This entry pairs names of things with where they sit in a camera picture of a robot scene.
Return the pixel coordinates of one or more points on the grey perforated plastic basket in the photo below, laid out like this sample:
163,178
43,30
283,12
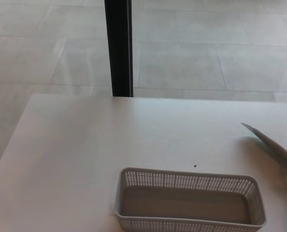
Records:
189,207

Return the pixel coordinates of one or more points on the black vertical window frame post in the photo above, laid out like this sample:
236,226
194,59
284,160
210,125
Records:
119,48

